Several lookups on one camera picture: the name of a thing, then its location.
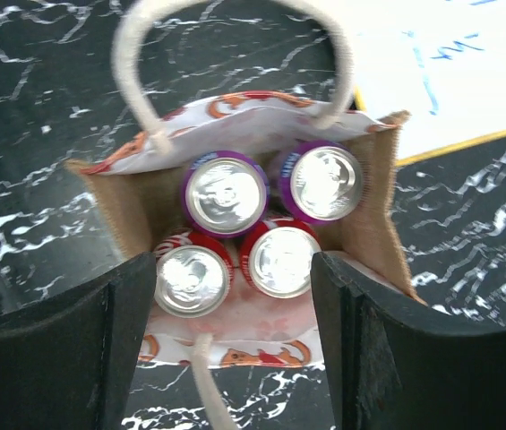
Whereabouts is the red cola can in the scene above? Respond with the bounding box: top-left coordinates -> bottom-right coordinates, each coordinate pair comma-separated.
153,228 -> 235,318
238,216 -> 322,299

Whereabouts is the small whiteboard orange frame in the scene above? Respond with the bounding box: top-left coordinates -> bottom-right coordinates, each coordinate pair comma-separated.
349,0 -> 506,166

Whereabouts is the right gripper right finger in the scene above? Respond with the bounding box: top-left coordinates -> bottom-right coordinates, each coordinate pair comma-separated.
311,253 -> 506,429

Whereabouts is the red cola can front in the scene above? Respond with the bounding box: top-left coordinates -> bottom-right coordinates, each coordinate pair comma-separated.
153,228 -> 235,318

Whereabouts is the purple can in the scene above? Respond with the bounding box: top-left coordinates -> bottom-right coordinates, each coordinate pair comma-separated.
180,150 -> 270,238
267,140 -> 364,224

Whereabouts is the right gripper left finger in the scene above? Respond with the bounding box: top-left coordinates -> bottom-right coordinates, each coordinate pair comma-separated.
0,253 -> 156,429

